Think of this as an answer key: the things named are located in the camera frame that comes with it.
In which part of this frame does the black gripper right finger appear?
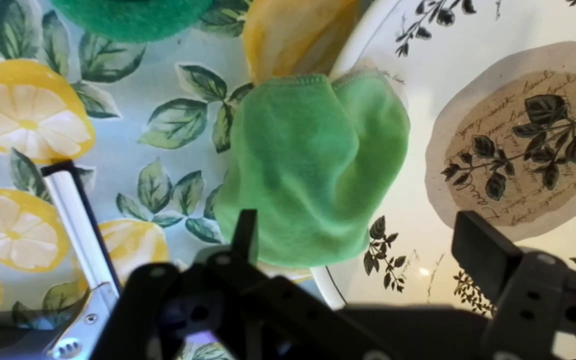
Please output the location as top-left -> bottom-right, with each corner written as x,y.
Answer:
453,211 -> 567,314

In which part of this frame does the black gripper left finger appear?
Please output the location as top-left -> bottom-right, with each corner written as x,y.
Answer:
204,211 -> 260,294

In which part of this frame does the green cloth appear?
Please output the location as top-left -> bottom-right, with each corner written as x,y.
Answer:
215,73 -> 411,268

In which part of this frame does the white floral plate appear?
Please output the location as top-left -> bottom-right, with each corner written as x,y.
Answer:
311,0 -> 576,360

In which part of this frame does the silver metal bar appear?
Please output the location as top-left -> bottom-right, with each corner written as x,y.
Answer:
42,160 -> 121,360

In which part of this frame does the lemon print tablecloth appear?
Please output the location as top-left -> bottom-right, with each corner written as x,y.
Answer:
0,0 -> 379,360

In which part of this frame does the green smiley sponge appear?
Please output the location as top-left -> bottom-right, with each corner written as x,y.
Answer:
50,0 -> 215,42

